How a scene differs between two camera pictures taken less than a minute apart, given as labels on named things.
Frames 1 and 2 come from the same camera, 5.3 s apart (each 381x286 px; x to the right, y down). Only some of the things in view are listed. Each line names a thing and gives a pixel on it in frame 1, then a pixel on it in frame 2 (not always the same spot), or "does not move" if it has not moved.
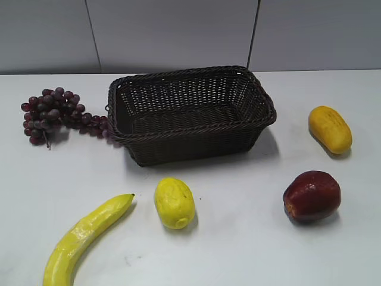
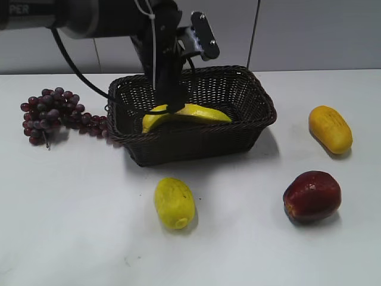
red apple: [312, 195] does not move
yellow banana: [61, 267] to [188, 113]
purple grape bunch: [55, 107] does not move
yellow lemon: [175, 202] does not move
